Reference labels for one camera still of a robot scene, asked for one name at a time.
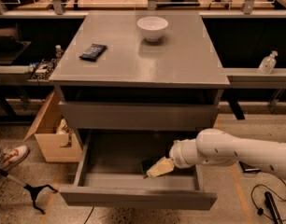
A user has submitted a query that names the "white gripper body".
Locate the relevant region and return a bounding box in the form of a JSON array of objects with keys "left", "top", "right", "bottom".
[{"left": 169, "top": 140, "right": 183, "bottom": 168}]

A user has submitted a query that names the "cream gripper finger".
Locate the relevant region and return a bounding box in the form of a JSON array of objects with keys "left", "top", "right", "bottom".
[{"left": 147, "top": 157, "right": 175, "bottom": 177}]

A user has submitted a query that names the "green yellow sponge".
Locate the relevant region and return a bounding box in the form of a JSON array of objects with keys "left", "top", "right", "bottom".
[{"left": 141, "top": 159, "right": 158, "bottom": 176}]

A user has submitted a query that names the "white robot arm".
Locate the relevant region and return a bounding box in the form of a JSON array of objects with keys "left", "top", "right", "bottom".
[{"left": 147, "top": 129, "right": 286, "bottom": 180}]

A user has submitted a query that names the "open grey middle drawer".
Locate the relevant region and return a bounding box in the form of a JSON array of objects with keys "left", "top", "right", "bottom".
[{"left": 60, "top": 131, "right": 217, "bottom": 210}]

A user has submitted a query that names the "closed grey top drawer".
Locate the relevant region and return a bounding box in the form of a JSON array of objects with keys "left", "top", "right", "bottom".
[{"left": 59, "top": 102, "right": 219, "bottom": 131}]

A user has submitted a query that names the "grey drawer cabinet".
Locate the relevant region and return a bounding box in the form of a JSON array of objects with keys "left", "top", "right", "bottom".
[{"left": 50, "top": 10, "right": 229, "bottom": 145}]

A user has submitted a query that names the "black foot pedal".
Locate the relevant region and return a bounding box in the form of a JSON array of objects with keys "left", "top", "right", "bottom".
[{"left": 239, "top": 161, "right": 260, "bottom": 174}]

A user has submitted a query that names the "black power strip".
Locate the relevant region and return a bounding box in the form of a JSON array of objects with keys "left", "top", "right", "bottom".
[{"left": 265, "top": 191, "right": 282, "bottom": 224}]

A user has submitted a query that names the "open cardboard box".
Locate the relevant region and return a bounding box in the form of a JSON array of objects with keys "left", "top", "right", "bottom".
[{"left": 24, "top": 91, "right": 82, "bottom": 162}]

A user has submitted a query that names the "clear soap dispenser bottle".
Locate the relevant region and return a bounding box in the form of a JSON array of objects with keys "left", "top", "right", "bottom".
[{"left": 259, "top": 50, "right": 278, "bottom": 75}]

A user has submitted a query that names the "white bowl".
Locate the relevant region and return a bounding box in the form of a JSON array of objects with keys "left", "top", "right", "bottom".
[{"left": 136, "top": 16, "right": 168, "bottom": 42}]

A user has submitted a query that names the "dark snack packet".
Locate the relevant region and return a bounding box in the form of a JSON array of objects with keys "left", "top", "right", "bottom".
[{"left": 79, "top": 44, "right": 107, "bottom": 62}]

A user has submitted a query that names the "black grabber tool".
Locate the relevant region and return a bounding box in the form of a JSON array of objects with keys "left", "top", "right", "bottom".
[{"left": 0, "top": 168, "right": 58, "bottom": 215}]

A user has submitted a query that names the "white orange sneaker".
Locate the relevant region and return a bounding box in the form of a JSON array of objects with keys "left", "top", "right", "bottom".
[{"left": 0, "top": 146, "right": 30, "bottom": 171}]

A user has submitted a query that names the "small clear bottle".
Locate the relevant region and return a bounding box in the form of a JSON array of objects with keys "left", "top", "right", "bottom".
[{"left": 55, "top": 45, "right": 63, "bottom": 62}]

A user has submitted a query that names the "tray of small parts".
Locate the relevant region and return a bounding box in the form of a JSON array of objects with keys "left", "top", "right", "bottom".
[{"left": 28, "top": 59, "right": 57, "bottom": 80}]

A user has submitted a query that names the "black floor cable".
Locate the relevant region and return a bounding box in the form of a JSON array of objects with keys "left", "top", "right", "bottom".
[{"left": 250, "top": 175, "right": 286, "bottom": 222}]

